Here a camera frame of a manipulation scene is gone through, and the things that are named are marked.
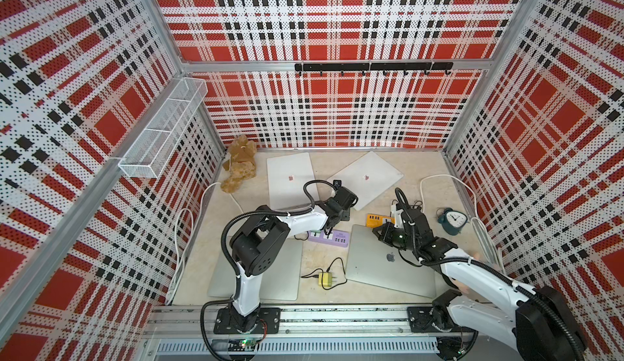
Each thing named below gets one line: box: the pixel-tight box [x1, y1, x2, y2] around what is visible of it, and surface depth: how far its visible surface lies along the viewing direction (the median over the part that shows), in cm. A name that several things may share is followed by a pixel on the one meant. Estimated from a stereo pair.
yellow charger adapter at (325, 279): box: [318, 272, 333, 288], surface depth 81 cm
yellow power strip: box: [365, 213, 396, 229], surface depth 95 cm
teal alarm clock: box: [436, 207, 468, 236], surface depth 94 cm
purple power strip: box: [307, 229, 350, 248], surface depth 90 cm
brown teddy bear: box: [221, 134, 258, 194], surface depth 110 cm
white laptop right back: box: [327, 151, 404, 211], surface depth 114 cm
